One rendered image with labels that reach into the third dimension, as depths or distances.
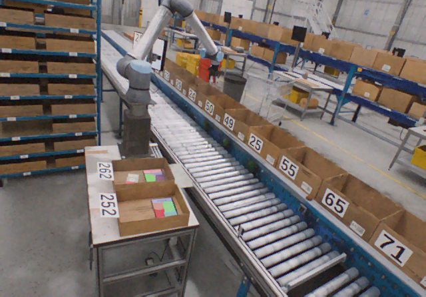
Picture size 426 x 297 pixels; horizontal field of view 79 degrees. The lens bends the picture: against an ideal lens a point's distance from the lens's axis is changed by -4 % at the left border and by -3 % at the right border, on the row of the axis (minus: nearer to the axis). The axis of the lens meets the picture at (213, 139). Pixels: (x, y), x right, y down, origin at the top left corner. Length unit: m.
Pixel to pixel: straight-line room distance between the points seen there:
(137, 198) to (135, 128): 0.58
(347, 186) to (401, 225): 0.39
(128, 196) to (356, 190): 1.50
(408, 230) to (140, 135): 1.87
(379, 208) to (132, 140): 1.77
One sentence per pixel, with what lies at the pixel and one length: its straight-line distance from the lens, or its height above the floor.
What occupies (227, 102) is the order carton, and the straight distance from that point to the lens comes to 3.03.
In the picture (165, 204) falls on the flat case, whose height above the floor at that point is 0.77.
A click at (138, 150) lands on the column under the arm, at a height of 0.80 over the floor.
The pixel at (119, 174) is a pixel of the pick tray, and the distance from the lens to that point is 1.97.
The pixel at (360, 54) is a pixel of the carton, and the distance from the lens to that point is 6.94.
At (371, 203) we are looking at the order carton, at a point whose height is 0.95.
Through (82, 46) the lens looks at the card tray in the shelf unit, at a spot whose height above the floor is 1.39.
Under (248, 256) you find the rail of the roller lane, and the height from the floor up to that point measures 0.74.
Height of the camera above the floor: 1.89
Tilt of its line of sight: 26 degrees down
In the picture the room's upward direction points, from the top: 11 degrees clockwise
